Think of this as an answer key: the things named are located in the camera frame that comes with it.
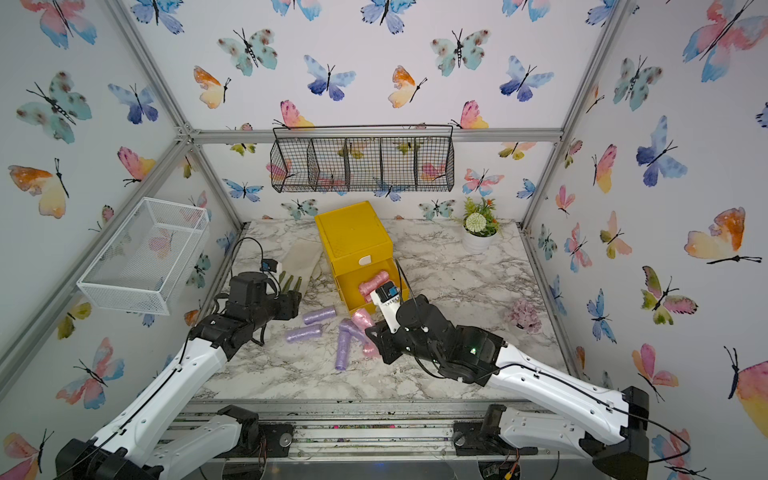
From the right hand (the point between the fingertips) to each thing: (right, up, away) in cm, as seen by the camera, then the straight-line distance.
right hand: (371, 325), depth 64 cm
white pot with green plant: (+33, +25, +34) cm, 54 cm away
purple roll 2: (-22, -8, +25) cm, 34 cm away
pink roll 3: (-4, +4, +26) cm, 26 cm away
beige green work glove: (-30, +13, +46) cm, 56 cm away
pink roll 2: (-1, +7, +29) cm, 30 cm away
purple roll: (-18, -4, +29) cm, 35 cm away
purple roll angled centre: (-9, -6, +27) cm, 29 cm away
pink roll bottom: (-2, +1, 0) cm, 2 cm away
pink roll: (-2, -12, +22) cm, 26 cm away
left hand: (-23, +5, +17) cm, 28 cm away
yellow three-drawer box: (-5, +17, +21) cm, 27 cm away
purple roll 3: (-10, -12, +22) cm, 27 cm away
